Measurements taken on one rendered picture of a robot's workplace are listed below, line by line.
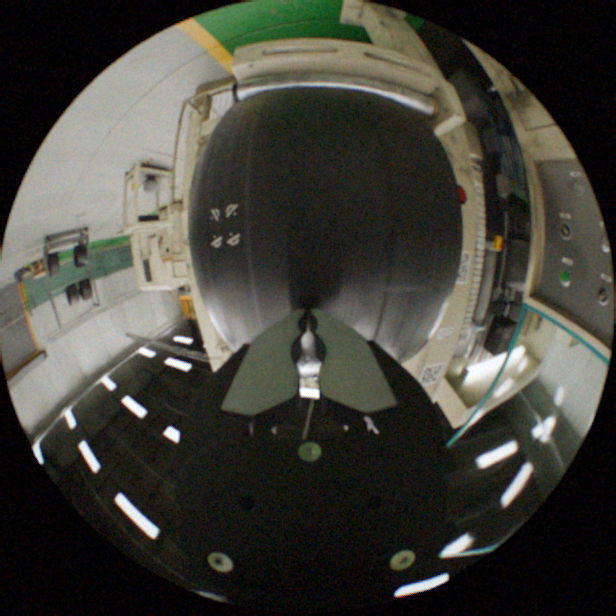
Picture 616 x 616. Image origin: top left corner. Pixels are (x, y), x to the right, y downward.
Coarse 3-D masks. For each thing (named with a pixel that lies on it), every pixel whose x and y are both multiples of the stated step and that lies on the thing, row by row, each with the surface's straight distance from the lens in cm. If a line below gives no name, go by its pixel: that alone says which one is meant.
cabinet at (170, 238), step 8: (160, 208) 522; (160, 216) 515; (176, 216) 464; (176, 224) 462; (160, 232) 513; (168, 232) 485; (176, 232) 461; (160, 240) 513; (168, 240) 486; (176, 240) 462; (160, 248) 515; (168, 248) 487; (176, 248) 464; (184, 248) 460; (160, 256) 521; (168, 256) 490
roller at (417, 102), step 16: (256, 80) 37; (272, 80) 36; (288, 80) 36; (304, 80) 36; (320, 80) 36; (336, 80) 36; (352, 80) 37; (368, 80) 38; (240, 96) 37; (400, 96) 39; (416, 96) 41; (432, 112) 43
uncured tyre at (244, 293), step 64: (256, 128) 17; (320, 128) 16; (384, 128) 18; (192, 192) 19; (256, 192) 13; (320, 192) 12; (384, 192) 14; (448, 192) 18; (192, 256) 19; (256, 256) 13; (320, 256) 12; (384, 256) 13; (448, 256) 17; (256, 320) 15; (384, 320) 16
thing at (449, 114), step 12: (444, 84) 44; (432, 96) 45; (444, 96) 42; (456, 96) 43; (444, 108) 41; (456, 108) 40; (432, 120) 43; (444, 120) 41; (456, 120) 40; (444, 132) 44
